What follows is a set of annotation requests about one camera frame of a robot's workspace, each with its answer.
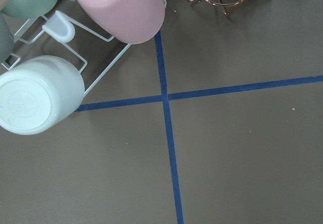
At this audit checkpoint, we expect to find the pink cup on rack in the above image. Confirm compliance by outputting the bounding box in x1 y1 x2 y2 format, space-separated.
77 0 165 44

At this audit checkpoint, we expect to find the white cup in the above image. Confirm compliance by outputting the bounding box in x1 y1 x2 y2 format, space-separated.
1 55 85 135

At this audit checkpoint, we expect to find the green cup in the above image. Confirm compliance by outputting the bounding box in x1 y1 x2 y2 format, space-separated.
2 0 58 19

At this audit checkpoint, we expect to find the white wire cup rack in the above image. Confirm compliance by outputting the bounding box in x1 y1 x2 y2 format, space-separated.
0 0 167 97

